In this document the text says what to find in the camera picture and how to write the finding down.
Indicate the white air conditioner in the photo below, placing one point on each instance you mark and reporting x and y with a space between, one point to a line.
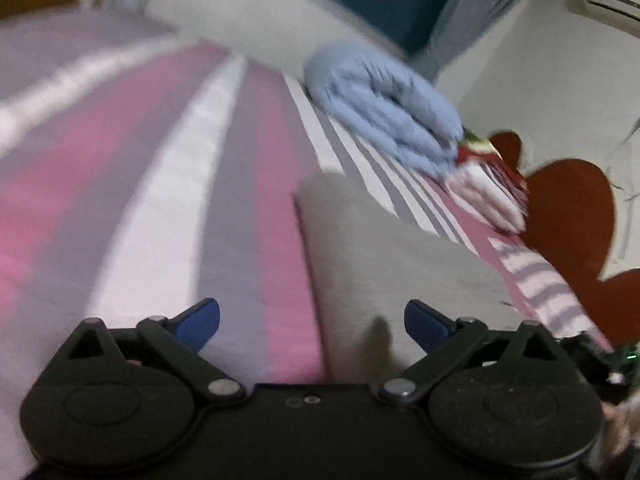
610 5

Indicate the folded light blue quilt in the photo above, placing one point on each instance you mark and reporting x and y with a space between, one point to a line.
380 100

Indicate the white pink folded quilt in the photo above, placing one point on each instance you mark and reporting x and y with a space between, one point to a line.
490 200

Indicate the striped purple pink bed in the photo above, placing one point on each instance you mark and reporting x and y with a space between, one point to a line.
150 185

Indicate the person's right hand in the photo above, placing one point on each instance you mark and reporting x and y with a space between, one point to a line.
622 425

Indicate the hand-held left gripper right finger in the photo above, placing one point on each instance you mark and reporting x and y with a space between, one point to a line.
425 325

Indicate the grey curtain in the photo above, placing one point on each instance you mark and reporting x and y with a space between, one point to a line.
490 15

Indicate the red heart-shaped headboard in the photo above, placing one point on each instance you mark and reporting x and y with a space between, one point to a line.
570 220

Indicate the red floral pillow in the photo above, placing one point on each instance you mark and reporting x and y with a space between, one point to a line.
475 150

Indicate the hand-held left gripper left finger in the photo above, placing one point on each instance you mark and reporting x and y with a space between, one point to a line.
197 325

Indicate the grey pants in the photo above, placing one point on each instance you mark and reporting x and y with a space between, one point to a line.
380 260

